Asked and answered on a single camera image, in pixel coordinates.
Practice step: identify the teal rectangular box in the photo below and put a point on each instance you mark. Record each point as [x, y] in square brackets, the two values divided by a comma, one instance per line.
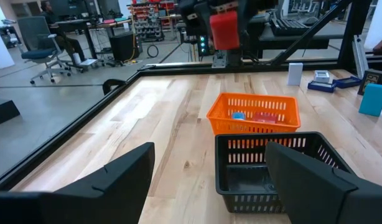
[374, 99]

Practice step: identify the person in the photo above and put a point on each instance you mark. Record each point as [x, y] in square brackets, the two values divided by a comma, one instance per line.
[58, 34]

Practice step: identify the white digital clock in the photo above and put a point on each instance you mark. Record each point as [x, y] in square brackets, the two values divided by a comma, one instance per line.
[321, 76]

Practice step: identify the black backlit keyboard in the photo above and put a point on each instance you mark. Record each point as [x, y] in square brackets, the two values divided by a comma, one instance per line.
[287, 26]

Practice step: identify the black frame clamp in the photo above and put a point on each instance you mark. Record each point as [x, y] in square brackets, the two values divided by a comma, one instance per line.
[111, 84]

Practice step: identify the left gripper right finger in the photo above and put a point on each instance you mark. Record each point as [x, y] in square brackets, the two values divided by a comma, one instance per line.
[303, 186]

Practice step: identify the silver mounting bracket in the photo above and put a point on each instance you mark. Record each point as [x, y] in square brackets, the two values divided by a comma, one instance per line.
[219, 59]

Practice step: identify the parts bin shelving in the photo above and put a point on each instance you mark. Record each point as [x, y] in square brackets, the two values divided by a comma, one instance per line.
[147, 21]

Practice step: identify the black office desk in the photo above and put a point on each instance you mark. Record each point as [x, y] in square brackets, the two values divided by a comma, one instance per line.
[85, 25]

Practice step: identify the black floor wedge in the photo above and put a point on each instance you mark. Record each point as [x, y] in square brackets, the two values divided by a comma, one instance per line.
[2, 110]

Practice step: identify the silver aluminium extrusion bar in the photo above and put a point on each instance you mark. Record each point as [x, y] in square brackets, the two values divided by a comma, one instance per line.
[359, 57]

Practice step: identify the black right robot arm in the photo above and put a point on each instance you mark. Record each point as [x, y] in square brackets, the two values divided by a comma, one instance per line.
[234, 57]

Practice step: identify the white rectangular box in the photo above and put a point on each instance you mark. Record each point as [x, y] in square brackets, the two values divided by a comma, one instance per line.
[295, 74]

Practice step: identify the grey equipment cart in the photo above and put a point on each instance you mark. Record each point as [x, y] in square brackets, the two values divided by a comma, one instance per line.
[303, 39]

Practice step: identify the dark blue trays with box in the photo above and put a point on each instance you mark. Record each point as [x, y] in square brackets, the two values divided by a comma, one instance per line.
[320, 87]

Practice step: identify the small black digital clock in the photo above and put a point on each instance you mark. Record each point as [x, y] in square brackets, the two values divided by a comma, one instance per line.
[369, 81]

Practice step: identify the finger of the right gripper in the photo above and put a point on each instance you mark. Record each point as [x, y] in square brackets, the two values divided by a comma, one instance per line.
[204, 18]
[244, 14]

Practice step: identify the orange plastic basket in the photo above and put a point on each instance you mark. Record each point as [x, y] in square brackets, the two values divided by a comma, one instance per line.
[219, 119]

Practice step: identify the black plastic basket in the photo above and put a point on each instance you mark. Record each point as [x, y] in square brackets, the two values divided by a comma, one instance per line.
[240, 177]

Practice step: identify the black computer box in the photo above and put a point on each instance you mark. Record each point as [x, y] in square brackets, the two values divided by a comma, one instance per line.
[125, 46]

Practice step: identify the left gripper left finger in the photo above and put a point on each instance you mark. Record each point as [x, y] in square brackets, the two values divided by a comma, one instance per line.
[116, 186]

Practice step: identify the grey office chair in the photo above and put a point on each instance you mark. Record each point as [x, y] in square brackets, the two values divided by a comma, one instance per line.
[38, 37]

